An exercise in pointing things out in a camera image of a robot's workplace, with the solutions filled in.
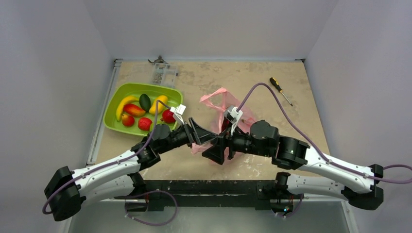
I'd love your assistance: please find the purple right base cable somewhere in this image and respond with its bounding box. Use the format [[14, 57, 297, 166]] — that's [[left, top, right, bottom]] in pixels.
[[275, 194, 304, 219]]

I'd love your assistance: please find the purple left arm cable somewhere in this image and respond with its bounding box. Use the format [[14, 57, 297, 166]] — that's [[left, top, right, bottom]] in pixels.
[[42, 100, 173, 215]]

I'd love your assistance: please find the green plastic tray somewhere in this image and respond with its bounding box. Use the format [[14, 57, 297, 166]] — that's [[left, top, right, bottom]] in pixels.
[[103, 83, 184, 137]]

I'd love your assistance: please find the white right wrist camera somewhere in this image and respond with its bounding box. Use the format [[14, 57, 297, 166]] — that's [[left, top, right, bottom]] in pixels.
[[223, 105, 243, 135]]

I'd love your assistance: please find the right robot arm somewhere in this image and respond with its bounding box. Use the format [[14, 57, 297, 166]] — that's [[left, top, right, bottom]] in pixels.
[[202, 120, 384, 210]]

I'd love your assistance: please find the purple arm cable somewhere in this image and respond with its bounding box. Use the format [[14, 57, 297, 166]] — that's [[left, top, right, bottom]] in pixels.
[[237, 83, 412, 185], [42, 100, 173, 215]]

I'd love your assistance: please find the yellow fake mango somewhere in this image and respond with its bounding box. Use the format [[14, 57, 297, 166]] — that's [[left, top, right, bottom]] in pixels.
[[149, 95, 169, 115]]

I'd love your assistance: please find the dark metal clamp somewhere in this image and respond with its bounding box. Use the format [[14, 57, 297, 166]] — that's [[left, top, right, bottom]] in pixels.
[[148, 55, 168, 64]]

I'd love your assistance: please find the dark green fake avocado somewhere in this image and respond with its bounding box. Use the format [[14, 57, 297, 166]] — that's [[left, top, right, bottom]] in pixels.
[[139, 93, 152, 112]]

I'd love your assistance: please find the black yellow screwdriver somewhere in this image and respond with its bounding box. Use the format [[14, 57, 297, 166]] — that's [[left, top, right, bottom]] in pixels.
[[269, 77, 293, 106]]

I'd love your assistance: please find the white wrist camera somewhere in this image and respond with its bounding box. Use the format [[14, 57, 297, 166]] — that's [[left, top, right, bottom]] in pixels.
[[170, 104, 186, 125], [223, 105, 243, 135]]

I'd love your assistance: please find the red round fake fruit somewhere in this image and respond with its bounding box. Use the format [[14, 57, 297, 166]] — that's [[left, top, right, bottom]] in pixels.
[[137, 117, 153, 132]]

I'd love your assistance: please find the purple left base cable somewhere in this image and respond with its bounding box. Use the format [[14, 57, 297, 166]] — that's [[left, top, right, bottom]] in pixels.
[[124, 189, 178, 226]]

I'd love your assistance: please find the pink plastic bag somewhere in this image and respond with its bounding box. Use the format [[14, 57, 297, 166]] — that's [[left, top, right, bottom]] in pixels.
[[191, 87, 256, 160]]

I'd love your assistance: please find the yellow fake banana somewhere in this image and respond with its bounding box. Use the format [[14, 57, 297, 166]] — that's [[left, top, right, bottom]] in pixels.
[[115, 96, 139, 121]]

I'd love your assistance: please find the red orange fake mango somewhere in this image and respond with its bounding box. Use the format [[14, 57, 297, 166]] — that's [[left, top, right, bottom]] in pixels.
[[123, 103, 146, 117]]

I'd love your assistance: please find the aluminium frame rail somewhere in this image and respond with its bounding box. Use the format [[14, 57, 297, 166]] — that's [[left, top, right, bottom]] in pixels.
[[63, 59, 123, 233]]

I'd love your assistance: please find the clear plastic screw box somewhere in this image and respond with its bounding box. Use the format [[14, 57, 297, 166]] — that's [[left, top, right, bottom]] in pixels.
[[133, 63, 178, 88]]

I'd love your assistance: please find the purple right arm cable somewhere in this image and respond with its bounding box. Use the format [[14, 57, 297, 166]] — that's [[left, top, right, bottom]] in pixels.
[[237, 83, 412, 185]]

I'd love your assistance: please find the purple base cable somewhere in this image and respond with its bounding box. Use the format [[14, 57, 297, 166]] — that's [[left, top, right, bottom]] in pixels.
[[124, 189, 178, 226], [275, 194, 304, 219]]

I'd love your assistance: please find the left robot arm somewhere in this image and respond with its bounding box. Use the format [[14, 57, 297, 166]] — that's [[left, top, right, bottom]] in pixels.
[[42, 118, 217, 221]]

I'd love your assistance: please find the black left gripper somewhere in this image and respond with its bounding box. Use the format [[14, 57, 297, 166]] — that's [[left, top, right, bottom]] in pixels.
[[157, 118, 215, 154]]

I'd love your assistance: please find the red fake pomegranate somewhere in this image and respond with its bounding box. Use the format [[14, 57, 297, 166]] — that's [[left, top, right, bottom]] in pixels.
[[161, 109, 176, 124]]

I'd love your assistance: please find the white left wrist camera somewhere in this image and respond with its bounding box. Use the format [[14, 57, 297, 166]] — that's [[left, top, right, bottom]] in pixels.
[[170, 104, 186, 125]]

